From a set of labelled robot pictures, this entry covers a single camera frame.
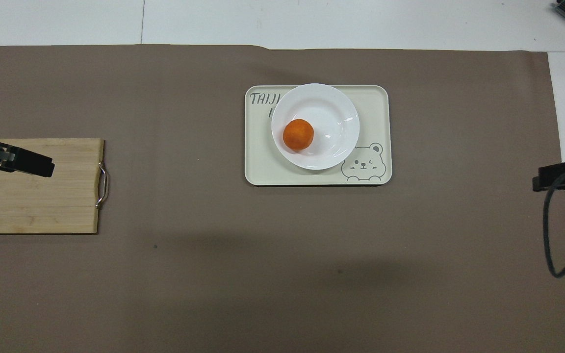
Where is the orange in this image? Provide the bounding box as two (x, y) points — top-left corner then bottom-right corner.
(283, 119), (314, 151)

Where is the white round plate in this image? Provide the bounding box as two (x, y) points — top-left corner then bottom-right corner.
(271, 83), (360, 171)

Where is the cream tray with bear print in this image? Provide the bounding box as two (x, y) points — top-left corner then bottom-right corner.
(244, 85), (392, 186)

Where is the bamboo cutting board metal handle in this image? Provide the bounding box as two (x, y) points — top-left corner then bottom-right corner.
(0, 138), (109, 235)

